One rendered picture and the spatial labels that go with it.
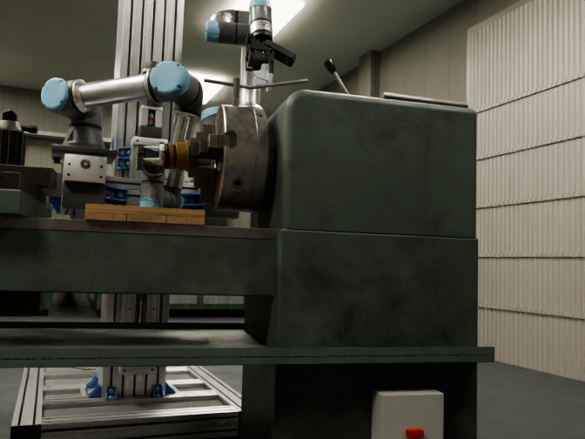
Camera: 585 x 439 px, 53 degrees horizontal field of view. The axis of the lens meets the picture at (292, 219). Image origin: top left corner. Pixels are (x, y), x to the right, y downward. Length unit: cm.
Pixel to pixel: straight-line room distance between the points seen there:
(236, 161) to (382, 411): 77
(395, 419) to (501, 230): 391
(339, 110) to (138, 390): 142
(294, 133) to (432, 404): 81
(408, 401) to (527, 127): 394
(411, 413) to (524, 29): 438
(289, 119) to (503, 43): 429
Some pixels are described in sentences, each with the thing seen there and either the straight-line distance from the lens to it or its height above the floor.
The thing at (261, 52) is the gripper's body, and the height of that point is 144.
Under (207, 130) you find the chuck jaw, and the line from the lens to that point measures 184.
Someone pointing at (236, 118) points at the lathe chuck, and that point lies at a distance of 167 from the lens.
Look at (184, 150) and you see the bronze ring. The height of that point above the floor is 109.
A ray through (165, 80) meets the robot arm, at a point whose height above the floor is 135.
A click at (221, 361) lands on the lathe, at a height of 53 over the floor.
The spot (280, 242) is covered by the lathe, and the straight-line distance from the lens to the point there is 156.
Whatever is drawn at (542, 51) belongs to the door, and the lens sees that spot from 538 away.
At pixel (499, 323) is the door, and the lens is 543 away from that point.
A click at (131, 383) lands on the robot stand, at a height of 28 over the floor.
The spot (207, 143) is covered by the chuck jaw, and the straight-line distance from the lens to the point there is 167.
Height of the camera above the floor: 77
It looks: 5 degrees up
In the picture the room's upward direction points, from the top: 2 degrees clockwise
